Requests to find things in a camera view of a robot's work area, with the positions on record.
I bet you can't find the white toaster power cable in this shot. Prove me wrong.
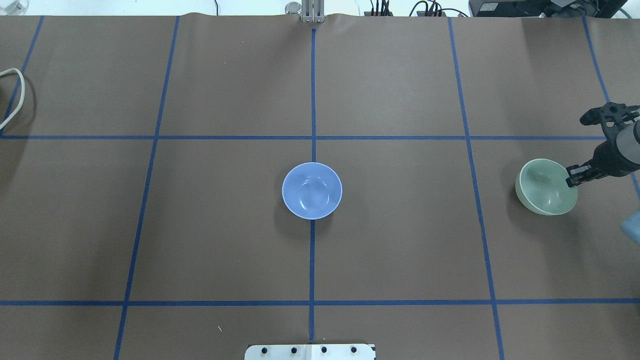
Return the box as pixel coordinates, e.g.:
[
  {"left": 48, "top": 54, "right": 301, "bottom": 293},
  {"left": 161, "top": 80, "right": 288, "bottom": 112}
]
[{"left": 0, "top": 68, "right": 27, "bottom": 132}]

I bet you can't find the aluminium frame post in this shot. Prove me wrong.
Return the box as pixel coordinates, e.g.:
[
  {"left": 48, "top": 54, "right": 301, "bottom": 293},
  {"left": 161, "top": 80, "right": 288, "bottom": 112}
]
[{"left": 300, "top": 0, "right": 326, "bottom": 23}]

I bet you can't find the black laptop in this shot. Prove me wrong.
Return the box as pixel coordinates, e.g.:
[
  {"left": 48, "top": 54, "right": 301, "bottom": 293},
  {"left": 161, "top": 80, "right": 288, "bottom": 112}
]
[{"left": 468, "top": 0, "right": 627, "bottom": 19}]

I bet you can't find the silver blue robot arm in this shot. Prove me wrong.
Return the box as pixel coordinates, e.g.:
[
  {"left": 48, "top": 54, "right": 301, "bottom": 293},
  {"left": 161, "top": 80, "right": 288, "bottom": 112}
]
[{"left": 566, "top": 120, "right": 640, "bottom": 188}]

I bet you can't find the green bowl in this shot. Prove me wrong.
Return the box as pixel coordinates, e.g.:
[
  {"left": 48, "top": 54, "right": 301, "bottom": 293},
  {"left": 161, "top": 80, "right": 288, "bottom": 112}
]
[{"left": 514, "top": 158, "right": 578, "bottom": 216}]

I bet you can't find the blue bowl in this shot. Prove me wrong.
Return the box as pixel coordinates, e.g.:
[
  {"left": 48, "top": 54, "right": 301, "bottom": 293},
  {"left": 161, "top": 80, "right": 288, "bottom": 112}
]
[{"left": 281, "top": 161, "right": 344, "bottom": 221}]

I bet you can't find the white camera stand post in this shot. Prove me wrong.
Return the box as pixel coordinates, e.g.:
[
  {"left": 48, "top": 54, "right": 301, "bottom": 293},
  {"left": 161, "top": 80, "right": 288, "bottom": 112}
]
[{"left": 244, "top": 343, "right": 377, "bottom": 360}]

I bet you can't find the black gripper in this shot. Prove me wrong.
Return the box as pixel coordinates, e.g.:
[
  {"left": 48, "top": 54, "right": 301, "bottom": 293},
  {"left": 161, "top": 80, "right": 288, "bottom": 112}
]
[{"left": 566, "top": 131, "right": 640, "bottom": 188}]

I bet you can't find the orange black usb hub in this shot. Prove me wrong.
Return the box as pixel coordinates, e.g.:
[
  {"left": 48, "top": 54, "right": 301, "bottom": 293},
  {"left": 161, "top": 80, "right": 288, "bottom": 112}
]
[{"left": 365, "top": 0, "right": 393, "bottom": 18}]

